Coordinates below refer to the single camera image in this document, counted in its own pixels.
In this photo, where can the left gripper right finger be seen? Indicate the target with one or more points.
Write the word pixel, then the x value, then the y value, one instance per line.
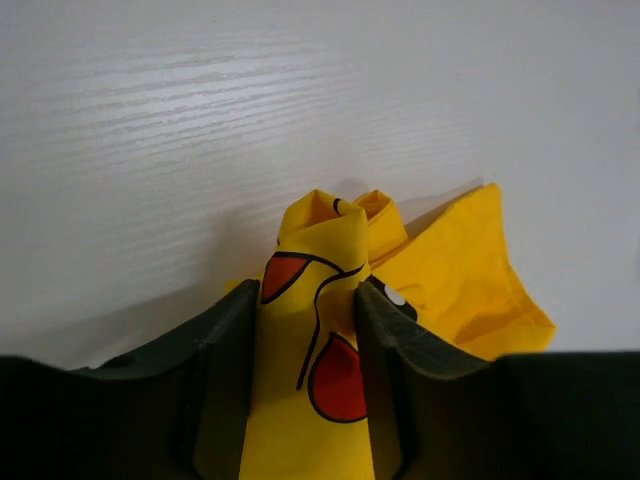
pixel 430 412

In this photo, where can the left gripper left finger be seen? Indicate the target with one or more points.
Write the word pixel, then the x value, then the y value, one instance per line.
pixel 176 407

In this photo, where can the yellow cartoon print cloth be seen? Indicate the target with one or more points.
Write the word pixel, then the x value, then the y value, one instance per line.
pixel 308 410

